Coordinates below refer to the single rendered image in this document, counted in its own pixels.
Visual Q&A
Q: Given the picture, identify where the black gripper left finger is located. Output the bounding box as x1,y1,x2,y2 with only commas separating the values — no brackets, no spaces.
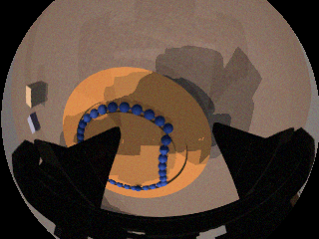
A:
35,126,121,208

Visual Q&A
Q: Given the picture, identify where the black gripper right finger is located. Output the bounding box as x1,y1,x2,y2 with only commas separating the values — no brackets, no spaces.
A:
212,122,294,199

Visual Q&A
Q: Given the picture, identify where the tan cube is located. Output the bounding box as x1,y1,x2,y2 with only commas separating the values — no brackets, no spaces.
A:
25,81,47,108

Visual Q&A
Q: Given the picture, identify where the round wooden bead board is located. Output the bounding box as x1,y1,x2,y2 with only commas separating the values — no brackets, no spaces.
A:
63,67,211,198

